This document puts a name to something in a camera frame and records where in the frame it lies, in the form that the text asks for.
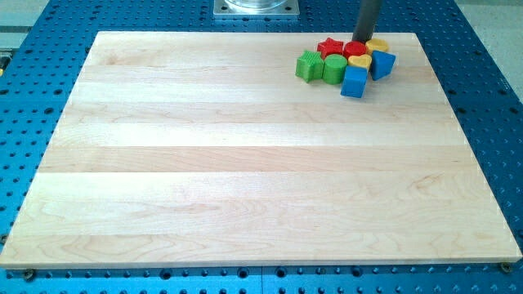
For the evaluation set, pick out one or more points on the red circle block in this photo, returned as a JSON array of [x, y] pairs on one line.
[[354, 48]]

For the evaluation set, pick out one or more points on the yellow hexagon block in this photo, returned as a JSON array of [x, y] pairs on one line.
[[376, 44]]

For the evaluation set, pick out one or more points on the light wooden board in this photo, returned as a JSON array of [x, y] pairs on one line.
[[205, 149]]

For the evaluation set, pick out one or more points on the green star block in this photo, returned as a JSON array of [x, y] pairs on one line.
[[309, 66]]

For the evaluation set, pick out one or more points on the green cylinder block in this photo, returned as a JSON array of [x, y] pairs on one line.
[[334, 69]]

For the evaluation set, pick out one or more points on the blue cube block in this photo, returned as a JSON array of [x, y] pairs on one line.
[[354, 81]]

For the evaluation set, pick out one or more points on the red star block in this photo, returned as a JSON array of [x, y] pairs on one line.
[[329, 47]]

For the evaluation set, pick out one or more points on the yellow heart block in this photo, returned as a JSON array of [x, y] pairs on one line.
[[363, 61]]

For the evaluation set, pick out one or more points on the blue triangle block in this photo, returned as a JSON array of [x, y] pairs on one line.
[[382, 64]]

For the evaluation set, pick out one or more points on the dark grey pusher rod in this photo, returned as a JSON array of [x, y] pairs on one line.
[[367, 20]]

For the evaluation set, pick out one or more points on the blue perforated metal table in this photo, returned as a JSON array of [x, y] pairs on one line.
[[474, 48]]

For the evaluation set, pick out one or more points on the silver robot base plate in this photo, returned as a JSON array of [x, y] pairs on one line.
[[256, 7]]

